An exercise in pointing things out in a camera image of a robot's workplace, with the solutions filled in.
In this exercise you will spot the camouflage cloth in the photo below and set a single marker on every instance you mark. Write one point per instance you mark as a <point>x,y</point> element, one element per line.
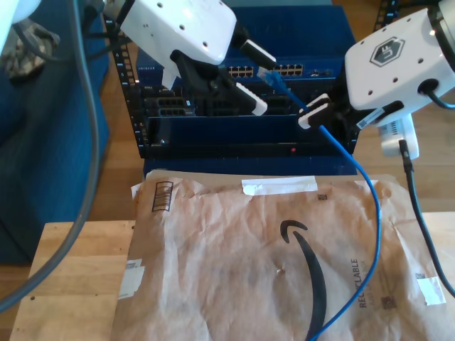
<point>25,60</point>

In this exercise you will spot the black rack server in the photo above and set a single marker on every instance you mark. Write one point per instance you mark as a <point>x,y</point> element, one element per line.
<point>167,104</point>

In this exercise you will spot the blue base under rack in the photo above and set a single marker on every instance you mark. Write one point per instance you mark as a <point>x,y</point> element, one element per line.
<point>249,165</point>

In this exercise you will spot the black equipment rack frame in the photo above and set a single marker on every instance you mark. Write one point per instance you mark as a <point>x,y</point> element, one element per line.
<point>122,71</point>

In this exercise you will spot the brown paper mailer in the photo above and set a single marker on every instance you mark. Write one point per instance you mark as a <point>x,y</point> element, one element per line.
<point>213,248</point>

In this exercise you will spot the blue sofa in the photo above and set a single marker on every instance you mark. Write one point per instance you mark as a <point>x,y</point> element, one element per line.
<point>35,142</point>

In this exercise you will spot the blue network switch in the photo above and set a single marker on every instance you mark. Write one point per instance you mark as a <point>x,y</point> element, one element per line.
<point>302,35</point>

